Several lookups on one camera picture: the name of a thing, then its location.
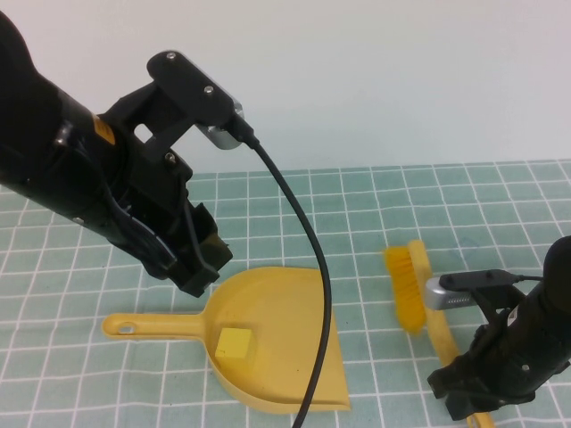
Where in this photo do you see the small yellow foam cube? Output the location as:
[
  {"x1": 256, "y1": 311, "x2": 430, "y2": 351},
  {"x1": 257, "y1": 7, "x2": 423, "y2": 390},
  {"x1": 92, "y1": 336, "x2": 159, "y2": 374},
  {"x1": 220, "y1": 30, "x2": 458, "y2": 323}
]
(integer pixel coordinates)
[{"x1": 215, "y1": 327, "x2": 254, "y2": 360}]

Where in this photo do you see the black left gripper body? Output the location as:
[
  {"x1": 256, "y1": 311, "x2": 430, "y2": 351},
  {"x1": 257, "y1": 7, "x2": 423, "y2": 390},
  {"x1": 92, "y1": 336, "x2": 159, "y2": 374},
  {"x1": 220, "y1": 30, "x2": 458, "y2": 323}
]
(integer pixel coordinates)
[{"x1": 57, "y1": 114, "x2": 206, "y2": 276}]

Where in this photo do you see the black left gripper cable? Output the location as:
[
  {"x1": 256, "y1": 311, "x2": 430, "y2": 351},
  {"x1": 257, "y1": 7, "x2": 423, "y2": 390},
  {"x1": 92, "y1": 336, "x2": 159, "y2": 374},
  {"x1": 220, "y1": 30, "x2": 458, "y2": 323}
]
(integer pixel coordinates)
[{"x1": 104, "y1": 177, "x2": 200, "y2": 271}]

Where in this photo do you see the yellow hand brush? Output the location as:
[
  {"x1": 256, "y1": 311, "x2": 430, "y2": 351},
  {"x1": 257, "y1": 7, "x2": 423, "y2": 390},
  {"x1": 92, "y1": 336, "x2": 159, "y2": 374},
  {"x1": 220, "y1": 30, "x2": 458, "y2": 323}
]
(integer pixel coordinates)
[{"x1": 384, "y1": 240, "x2": 496, "y2": 428}]

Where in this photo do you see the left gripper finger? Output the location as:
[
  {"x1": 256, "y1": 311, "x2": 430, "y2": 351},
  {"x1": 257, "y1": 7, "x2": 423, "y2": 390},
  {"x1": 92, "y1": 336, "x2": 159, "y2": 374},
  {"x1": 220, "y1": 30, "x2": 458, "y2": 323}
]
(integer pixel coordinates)
[
  {"x1": 170, "y1": 259, "x2": 220, "y2": 299},
  {"x1": 190, "y1": 202, "x2": 234, "y2": 272}
]

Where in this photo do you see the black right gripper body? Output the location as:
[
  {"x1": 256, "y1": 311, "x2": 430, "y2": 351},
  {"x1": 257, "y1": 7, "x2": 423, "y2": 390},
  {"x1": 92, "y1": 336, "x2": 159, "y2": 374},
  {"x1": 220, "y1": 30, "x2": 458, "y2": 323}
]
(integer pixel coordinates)
[{"x1": 471, "y1": 295, "x2": 564, "y2": 394}]

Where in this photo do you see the yellow plastic dustpan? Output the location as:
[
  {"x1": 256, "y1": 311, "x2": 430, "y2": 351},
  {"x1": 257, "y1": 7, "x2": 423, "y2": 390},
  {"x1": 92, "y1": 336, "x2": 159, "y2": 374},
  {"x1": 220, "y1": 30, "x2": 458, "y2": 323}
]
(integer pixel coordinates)
[{"x1": 101, "y1": 266, "x2": 352, "y2": 414}]

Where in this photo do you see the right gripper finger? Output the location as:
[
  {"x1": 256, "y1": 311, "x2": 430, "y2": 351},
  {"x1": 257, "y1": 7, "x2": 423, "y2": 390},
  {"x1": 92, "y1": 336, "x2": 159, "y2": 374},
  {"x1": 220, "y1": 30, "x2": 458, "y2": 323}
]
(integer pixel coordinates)
[
  {"x1": 445, "y1": 386, "x2": 536, "y2": 423},
  {"x1": 427, "y1": 354, "x2": 475, "y2": 399}
]

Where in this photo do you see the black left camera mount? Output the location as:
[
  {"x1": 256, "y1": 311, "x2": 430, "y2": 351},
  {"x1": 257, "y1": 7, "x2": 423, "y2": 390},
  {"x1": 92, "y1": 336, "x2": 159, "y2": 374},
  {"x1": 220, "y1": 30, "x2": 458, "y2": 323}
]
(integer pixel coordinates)
[{"x1": 97, "y1": 50, "x2": 244, "y2": 157}]

